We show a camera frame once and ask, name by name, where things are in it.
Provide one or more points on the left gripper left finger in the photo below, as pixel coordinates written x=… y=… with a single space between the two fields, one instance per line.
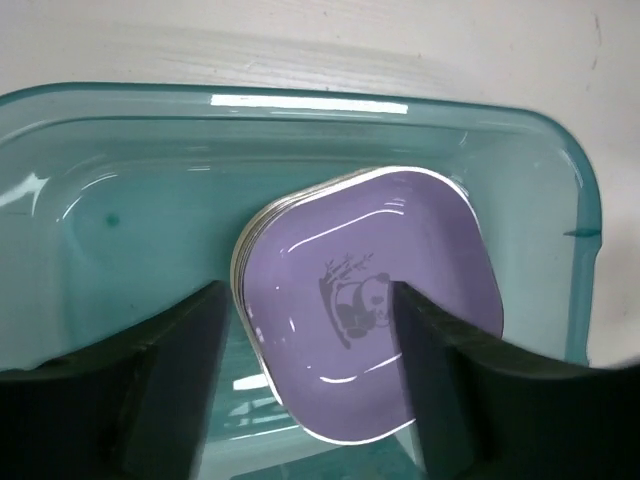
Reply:
x=134 y=405

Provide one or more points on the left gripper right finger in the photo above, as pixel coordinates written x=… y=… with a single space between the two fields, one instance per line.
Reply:
x=488 y=409

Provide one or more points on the teal transparent plastic bin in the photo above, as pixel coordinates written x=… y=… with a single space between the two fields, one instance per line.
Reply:
x=118 y=200

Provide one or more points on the purple plate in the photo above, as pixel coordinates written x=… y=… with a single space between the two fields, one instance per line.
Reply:
x=318 y=286

